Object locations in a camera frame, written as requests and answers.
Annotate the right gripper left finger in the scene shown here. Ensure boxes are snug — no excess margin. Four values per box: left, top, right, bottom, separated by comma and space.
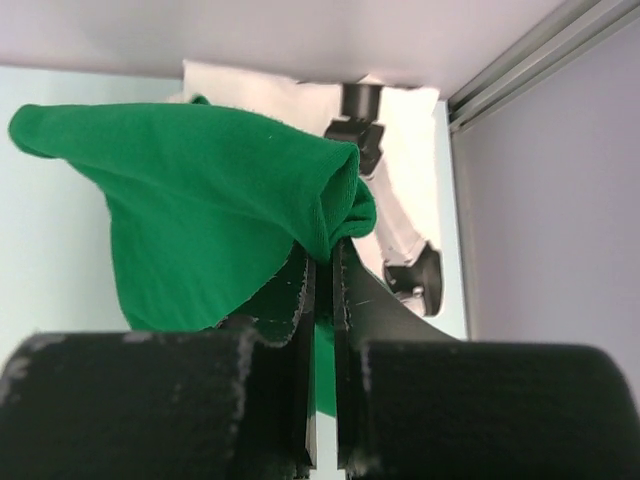
222, 244, 316, 470

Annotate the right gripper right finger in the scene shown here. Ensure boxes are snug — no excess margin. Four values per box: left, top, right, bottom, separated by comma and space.
332, 240, 455, 473

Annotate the green t shirt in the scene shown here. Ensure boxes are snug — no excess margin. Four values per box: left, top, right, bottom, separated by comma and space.
8, 94, 376, 419

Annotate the folded white printed t shirt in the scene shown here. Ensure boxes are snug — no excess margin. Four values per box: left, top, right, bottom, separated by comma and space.
167, 58, 446, 319

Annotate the right aluminium frame post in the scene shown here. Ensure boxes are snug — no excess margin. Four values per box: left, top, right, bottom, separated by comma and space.
449, 1, 639, 132

